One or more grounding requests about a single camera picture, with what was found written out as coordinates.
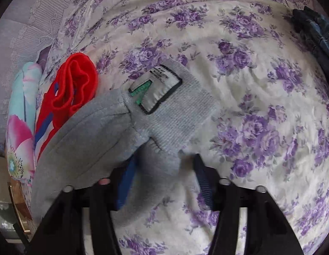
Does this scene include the purple floral bed sheet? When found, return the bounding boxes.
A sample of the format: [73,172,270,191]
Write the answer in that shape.
[37,0,329,254]

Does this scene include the wooden headboard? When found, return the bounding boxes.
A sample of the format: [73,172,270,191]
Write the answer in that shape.
[8,179,32,235]

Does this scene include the grey sweat pants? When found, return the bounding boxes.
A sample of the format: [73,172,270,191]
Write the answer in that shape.
[31,59,219,226]

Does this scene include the floral pink teal pillow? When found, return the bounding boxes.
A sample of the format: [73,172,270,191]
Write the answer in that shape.
[5,61,44,185]

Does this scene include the dark blue jeans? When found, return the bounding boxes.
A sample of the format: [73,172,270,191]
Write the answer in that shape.
[291,6,329,69]

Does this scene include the white lace curtain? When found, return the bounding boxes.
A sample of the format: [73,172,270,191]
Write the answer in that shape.
[0,0,73,142]

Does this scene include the red striped folded garment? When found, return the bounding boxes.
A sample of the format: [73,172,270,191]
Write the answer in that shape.
[34,52,98,162]

